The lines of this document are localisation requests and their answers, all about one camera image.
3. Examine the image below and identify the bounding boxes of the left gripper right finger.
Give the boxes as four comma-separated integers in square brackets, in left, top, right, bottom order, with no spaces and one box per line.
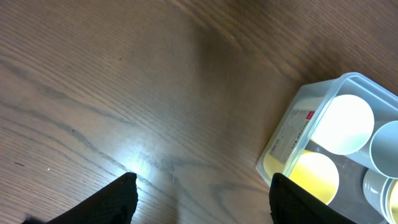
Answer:
[269,173,354,224]

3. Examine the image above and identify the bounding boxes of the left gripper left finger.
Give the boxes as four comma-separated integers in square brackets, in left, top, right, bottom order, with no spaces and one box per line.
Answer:
[21,172,139,224]

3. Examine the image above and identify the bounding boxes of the yellow plastic cup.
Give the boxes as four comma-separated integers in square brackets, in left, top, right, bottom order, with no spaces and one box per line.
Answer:
[258,150,340,205]

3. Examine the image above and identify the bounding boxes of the white plastic bowl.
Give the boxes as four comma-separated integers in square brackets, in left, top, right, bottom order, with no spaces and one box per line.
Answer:
[363,169,389,216]

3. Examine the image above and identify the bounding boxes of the white plastic cup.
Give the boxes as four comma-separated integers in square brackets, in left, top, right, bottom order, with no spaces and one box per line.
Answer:
[310,95,374,155]

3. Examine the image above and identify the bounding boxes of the yellow plastic bowl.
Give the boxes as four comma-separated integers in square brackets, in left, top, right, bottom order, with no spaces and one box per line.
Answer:
[387,180,398,224]

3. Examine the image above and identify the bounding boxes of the grey plastic cup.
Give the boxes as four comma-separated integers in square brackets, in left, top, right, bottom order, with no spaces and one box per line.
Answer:
[369,121,397,179]

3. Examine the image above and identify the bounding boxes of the clear plastic container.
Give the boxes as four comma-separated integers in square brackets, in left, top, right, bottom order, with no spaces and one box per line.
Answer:
[256,72,397,223]

